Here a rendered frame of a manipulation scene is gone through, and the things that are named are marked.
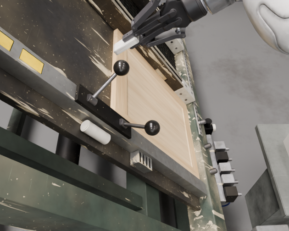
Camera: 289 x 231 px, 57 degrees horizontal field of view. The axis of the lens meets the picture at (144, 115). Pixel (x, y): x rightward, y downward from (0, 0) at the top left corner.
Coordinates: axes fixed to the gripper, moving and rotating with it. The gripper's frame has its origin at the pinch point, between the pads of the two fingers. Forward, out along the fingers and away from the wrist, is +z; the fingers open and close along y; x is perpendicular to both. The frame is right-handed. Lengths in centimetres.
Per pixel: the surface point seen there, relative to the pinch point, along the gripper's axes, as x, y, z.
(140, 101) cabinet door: -6.5, -26.2, 13.9
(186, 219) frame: 4, -130, 51
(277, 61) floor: -165, -216, -44
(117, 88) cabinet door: -2.4, -13.3, 13.6
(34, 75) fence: 15.6, 13.9, 11.9
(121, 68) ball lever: 9.4, 0.8, 0.7
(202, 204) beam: 19, -69, 15
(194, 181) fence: 14, -57, 11
